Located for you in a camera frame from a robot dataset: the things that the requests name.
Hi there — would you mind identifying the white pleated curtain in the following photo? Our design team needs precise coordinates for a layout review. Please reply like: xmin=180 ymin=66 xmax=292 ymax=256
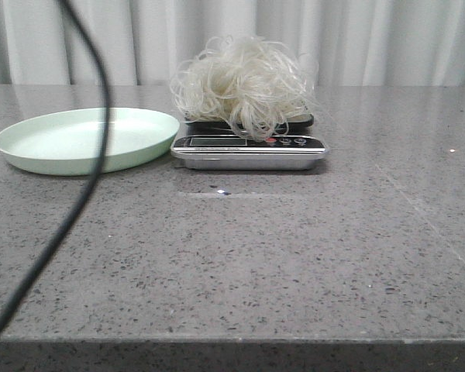
xmin=0 ymin=1 xmax=465 ymax=86

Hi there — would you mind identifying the white vermicelli noodle bundle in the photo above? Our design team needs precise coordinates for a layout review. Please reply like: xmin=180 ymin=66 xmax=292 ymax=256
xmin=170 ymin=36 xmax=322 ymax=142

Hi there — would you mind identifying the black silver kitchen scale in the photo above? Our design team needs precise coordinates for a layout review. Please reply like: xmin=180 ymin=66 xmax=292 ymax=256
xmin=171 ymin=115 xmax=329 ymax=171

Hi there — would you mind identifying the black cable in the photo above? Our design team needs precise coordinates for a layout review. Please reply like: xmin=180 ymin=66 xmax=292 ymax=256
xmin=0 ymin=0 xmax=112 ymax=350

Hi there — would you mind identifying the light green plastic plate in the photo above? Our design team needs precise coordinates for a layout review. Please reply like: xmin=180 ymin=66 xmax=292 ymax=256
xmin=0 ymin=108 xmax=180 ymax=176

